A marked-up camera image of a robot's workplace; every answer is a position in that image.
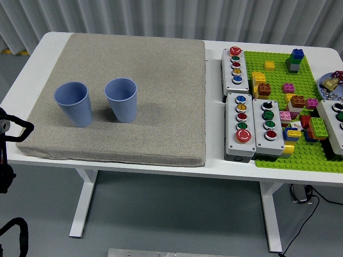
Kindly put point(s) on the small yellow brick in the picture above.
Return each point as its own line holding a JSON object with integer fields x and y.
{"x": 269, "y": 66}

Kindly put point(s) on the brown brick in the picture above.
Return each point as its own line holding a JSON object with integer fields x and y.
{"x": 264, "y": 89}
{"x": 297, "y": 101}

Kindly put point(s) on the grey five-button box, small red mushroom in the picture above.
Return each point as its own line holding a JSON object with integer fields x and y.
{"x": 241, "y": 85}

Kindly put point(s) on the brass fitting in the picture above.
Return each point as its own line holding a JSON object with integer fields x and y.
{"x": 330, "y": 84}

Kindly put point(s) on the yellow grey brick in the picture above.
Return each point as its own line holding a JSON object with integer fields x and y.
{"x": 289, "y": 149}

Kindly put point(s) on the blue yellow brick stack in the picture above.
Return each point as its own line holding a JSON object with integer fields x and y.
{"x": 292, "y": 134}

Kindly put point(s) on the blue green grey brick tower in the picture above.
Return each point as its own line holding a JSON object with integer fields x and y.
{"x": 294, "y": 61}

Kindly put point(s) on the blue ribbed plastic cup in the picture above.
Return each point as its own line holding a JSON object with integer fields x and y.
{"x": 123, "y": 107}
{"x": 75, "y": 107}

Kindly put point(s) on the white pleated curtain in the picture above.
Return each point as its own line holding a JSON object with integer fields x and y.
{"x": 160, "y": 16}

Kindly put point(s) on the grey five-button box, large red mushroom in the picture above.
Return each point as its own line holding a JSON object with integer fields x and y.
{"x": 231, "y": 146}

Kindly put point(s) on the blue plate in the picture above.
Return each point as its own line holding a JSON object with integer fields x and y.
{"x": 339, "y": 91}

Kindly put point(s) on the white table leg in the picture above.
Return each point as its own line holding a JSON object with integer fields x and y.
{"x": 270, "y": 219}
{"x": 83, "y": 203}

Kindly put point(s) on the green studded baseplate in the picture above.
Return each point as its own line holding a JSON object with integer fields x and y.
{"x": 278, "y": 77}

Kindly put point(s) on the red brick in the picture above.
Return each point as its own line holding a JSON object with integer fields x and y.
{"x": 305, "y": 121}

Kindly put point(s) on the grey button box, black knob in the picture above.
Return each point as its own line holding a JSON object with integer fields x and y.
{"x": 278, "y": 146}

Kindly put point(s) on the grey power adapter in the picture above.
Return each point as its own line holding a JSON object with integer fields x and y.
{"x": 299, "y": 194}

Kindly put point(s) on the white button box, black base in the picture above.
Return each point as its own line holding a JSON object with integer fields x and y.
{"x": 329, "y": 117}

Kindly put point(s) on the pink brick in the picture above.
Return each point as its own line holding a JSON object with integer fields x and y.
{"x": 288, "y": 88}
{"x": 312, "y": 104}
{"x": 284, "y": 117}

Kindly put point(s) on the grey-brown fabric mat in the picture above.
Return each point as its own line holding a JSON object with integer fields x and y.
{"x": 160, "y": 107}

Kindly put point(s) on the green brick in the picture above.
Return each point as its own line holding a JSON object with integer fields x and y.
{"x": 319, "y": 128}

